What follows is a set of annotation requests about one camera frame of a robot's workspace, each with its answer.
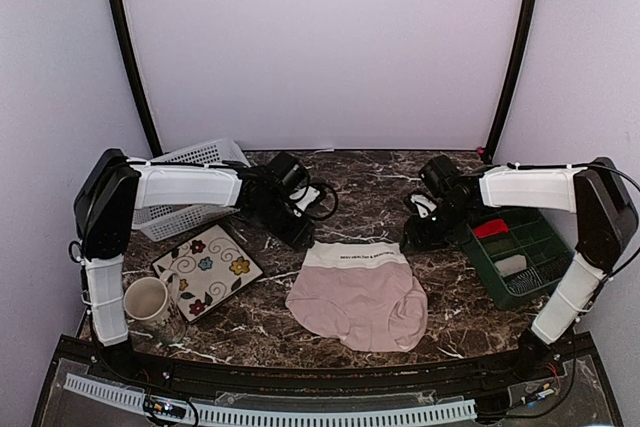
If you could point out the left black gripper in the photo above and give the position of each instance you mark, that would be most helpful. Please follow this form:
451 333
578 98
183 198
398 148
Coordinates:
297 237

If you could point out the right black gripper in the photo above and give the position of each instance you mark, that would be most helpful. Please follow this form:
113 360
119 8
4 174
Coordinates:
420 240

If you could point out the pink white underwear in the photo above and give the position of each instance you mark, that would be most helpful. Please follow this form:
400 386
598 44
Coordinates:
364 295

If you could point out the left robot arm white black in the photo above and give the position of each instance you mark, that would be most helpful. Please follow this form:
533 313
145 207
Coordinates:
118 186

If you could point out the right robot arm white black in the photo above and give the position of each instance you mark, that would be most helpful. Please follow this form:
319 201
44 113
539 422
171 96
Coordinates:
559 232

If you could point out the red rolled cloth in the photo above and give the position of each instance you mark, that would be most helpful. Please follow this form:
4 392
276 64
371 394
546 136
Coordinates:
491 228

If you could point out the dark green rolled cloth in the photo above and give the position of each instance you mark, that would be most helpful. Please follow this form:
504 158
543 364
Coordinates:
496 246

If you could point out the green divided organizer box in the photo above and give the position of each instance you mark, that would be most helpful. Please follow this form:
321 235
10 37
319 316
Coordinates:
516 253

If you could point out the grey rolled cloth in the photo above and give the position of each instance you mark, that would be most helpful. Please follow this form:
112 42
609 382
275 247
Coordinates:
511 265

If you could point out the floral square ceramic plate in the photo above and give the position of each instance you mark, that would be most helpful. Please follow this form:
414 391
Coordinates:
211 268

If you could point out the black striped rolled cloth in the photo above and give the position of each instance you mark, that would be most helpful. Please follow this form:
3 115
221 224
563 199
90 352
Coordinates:
529 280

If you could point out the white plastic mesh basket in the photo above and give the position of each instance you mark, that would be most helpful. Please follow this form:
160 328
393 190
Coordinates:
186 188

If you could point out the beige floral mug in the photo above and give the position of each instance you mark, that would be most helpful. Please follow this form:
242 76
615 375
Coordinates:
152 303

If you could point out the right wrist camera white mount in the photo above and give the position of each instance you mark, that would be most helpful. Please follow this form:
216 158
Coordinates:
420 204

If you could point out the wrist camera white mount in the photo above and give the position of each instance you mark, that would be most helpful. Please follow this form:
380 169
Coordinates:
304 197
420 204

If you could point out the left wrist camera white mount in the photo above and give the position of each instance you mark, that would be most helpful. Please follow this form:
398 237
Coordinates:
304 197

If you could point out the white slotted cable duct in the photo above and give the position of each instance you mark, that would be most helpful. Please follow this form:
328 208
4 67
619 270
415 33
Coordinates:
168 410

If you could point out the black front table rail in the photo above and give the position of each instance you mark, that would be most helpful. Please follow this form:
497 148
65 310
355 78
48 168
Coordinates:
185 372

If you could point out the right black frame post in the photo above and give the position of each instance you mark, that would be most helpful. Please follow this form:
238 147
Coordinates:
521 35

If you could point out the black frame post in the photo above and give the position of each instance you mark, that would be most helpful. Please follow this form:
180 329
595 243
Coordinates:
119 18
521 35

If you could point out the left black frame post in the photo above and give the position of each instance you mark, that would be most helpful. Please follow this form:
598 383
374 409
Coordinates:
119 18

